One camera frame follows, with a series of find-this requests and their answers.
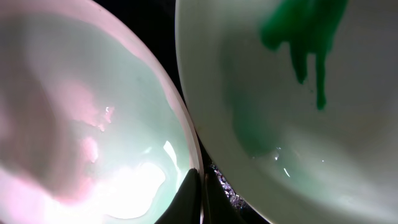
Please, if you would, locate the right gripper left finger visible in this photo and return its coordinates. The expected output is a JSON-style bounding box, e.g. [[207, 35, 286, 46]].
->
[[155, 169, 201, 224]]

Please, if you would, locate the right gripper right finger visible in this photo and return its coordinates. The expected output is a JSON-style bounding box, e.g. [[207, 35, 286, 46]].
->
[[205, 167, 269, 224]]

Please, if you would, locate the white plate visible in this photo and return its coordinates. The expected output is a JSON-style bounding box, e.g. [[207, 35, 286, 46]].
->
[[1, 0, 203, 224]]

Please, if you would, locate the upper mint green plate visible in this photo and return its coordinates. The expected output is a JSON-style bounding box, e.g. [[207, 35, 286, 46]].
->
[[175, 0, 397, 223]]

